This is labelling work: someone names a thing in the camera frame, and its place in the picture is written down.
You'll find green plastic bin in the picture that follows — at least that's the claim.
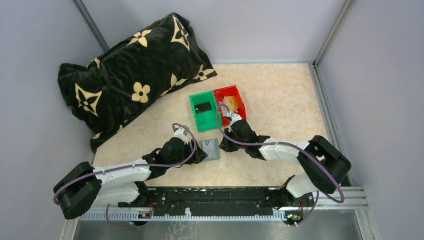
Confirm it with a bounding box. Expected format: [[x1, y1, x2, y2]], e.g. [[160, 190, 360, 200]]
[[189, 91, 221, 132]]

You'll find red plastic bin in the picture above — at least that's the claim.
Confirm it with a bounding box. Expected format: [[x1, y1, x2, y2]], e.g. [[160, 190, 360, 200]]
[[212, 85, 247, 127]]

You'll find sage green card holder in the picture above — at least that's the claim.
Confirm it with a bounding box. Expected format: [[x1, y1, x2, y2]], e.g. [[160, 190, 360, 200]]
[[200, 138, 221, 161]]

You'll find silver VIP card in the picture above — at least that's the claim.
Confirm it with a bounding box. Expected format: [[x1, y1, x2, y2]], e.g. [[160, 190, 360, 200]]
[[201, 140, 217, 159]]

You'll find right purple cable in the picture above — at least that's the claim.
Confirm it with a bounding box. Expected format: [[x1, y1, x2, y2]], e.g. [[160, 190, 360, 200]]
[[215, 104, 346, 228]]

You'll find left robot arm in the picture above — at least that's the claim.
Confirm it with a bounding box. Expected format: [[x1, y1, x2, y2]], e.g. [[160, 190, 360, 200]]
[[53, 137, 208, 220]]

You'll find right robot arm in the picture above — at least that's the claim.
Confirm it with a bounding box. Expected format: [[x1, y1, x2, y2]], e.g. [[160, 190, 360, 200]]
[[220, 119, 352, 206]]

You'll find purple cable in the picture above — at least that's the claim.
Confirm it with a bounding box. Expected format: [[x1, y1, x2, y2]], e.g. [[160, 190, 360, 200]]
[[53, 123, 198, 230], [215, 104, 346, 228]]

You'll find stack of cards in red bin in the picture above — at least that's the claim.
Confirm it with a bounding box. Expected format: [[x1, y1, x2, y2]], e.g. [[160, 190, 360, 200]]
[[222, 96, 239, 114]]

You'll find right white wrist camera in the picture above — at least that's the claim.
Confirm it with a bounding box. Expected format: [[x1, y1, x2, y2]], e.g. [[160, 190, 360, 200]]
[[226, 112, 243, 127]]

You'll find black floral pillow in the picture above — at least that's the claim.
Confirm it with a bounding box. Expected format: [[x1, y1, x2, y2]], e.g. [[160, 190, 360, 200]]
[[58, 13, 217, 152]]

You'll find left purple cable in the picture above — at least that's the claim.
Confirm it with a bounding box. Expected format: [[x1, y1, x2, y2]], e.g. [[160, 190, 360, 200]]
[[53, 123, 198, 230]]

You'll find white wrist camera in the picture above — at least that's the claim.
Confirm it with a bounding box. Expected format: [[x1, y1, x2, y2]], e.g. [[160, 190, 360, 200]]
[[226, 112, 243, 127], [173, 127, 189, 145]]

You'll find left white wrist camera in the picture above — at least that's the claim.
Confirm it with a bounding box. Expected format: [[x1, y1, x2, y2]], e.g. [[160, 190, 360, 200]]
[[173, 127, 189, 145]]

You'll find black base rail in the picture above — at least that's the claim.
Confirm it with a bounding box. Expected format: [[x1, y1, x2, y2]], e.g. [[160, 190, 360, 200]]
[[118, 187, 315, 217]]

